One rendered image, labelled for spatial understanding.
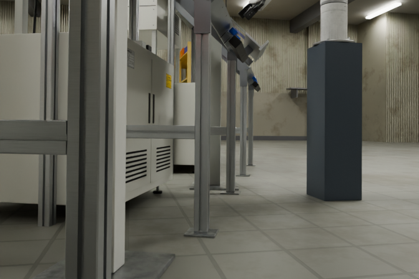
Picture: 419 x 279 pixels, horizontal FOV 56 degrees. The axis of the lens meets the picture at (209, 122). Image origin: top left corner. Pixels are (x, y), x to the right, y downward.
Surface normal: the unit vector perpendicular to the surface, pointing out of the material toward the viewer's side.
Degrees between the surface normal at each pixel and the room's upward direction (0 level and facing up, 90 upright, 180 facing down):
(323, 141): 90
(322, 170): 90
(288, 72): 90
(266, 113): 90
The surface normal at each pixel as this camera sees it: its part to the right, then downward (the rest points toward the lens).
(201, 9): -0.17, -0.02
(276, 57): 0.20, -0.01
